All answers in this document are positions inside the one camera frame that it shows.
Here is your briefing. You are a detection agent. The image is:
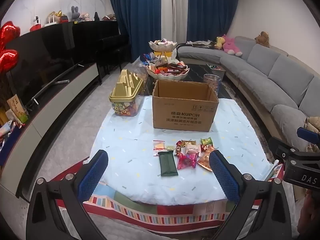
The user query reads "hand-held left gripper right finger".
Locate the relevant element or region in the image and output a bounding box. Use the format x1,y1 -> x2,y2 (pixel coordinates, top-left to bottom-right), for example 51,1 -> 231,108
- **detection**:
209,150 -> 298,240

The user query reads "white basket gold ribbon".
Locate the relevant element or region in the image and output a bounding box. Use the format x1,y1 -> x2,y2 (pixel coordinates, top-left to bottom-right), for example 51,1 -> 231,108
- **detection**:
44,11 -> 63,27

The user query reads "brown teddy bear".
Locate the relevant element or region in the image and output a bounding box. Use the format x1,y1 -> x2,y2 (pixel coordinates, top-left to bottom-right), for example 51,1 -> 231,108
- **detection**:
254,31 -> 270,48

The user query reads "blue box of packets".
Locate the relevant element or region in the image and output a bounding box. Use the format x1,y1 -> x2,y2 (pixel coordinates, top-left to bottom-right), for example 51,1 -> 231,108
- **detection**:
0,120 -> 23,165

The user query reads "clear bag of peanuts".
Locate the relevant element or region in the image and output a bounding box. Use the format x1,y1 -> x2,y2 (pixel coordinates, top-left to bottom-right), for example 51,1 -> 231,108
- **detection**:
130,57 -> 153,96

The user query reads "grey curved sofa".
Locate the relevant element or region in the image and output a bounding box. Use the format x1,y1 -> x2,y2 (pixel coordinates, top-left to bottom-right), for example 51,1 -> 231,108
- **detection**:
176,36 -> 320,153

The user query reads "pile of loose snack packets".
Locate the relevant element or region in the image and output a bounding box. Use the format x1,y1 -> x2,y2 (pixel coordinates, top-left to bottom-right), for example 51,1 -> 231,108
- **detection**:
143,51 -> 157,65

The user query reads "yellow plush toy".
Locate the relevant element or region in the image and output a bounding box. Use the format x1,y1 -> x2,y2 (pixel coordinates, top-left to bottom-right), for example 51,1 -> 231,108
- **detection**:
214,36 -> 225,50

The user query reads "orange gold snack packet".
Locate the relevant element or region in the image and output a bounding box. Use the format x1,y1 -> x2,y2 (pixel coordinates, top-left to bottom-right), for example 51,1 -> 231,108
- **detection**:
197,147 -> 216,172

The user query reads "gold lid candy container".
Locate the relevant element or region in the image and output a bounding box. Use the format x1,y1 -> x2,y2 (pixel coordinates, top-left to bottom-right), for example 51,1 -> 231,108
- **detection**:
109,69 -> 144,117

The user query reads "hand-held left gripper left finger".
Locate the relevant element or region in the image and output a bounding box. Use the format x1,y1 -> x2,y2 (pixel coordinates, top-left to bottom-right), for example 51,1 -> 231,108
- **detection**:
26,149 -> 109,240

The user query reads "small red-white snack packet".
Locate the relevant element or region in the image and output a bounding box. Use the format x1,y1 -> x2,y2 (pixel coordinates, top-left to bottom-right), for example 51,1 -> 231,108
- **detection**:
153,140 -> 166,153

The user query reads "grey tray of candies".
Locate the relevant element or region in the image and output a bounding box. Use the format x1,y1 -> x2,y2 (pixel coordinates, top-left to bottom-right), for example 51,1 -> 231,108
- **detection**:
206,64 -> 227,80

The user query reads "black piano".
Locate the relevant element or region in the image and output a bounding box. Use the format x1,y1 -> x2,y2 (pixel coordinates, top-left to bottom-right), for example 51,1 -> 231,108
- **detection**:
72,20 -> 130,77

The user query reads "black curved television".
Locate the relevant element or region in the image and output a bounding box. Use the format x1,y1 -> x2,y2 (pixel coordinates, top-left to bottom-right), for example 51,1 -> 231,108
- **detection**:
5,22 -> 85,107

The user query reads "colourful striped mat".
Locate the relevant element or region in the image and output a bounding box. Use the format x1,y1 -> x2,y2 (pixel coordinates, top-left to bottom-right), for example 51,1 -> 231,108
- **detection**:
50,155 -> 285,233

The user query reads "dark green snack packet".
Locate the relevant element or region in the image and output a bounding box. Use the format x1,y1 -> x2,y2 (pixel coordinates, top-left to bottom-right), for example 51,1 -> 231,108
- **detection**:
158,151 -> 179,178

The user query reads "two-tier white snack stand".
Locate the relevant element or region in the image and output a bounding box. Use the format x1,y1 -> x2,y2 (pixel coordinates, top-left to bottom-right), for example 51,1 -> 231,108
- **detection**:
146,39 -> 190,82

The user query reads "red heart balloon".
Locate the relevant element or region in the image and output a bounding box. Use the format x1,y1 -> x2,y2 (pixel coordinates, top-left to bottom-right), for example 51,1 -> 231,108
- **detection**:
0,21 -> 21,53
0,49 -> 19,74

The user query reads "pink plush toy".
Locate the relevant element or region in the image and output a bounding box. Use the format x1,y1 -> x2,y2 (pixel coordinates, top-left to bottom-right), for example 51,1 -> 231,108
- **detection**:
222,34 -> 243,57

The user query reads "clear jar of nuts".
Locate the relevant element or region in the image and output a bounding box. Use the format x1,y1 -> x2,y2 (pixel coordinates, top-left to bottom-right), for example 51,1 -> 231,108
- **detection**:
203,74 -> 222,93

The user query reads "grey black television cabinet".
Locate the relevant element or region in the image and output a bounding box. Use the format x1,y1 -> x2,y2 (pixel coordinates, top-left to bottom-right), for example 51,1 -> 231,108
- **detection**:
0,62 -> 103,203

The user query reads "blue curtain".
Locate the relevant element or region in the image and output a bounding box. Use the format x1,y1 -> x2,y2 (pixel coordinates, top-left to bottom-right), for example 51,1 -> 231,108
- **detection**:
107,0 -> 162,62
187,0 -> 240,43

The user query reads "brown cardboard box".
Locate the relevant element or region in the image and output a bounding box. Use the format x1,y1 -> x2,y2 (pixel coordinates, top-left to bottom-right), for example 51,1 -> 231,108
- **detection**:
152,79 -> 220,132

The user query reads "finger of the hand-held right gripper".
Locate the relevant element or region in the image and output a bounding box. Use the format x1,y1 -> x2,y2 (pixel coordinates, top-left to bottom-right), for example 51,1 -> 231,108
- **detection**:
269,136 -> 300,162
297,127 -> 320,145

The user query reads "beige pink snack packet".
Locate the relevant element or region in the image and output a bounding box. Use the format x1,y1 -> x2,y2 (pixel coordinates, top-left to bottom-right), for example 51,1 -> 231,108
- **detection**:
185,144 -> 200,155

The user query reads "white sheer curtain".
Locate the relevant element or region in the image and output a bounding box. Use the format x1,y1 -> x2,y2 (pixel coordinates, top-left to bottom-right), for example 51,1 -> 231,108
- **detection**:
161,0 -> 189,48

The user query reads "white red toy figure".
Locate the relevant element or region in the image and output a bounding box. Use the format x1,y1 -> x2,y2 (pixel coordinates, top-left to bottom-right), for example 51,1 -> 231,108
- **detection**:
30,15 -> 42,32

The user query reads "red pink snack packet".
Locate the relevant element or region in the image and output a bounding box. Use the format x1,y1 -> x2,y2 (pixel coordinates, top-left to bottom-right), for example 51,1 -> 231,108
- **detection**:
177,153 -> 199,170

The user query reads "beige printed snack bag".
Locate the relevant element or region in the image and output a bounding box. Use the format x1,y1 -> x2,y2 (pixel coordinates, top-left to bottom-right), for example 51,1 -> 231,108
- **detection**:
7,94 -> 28,123

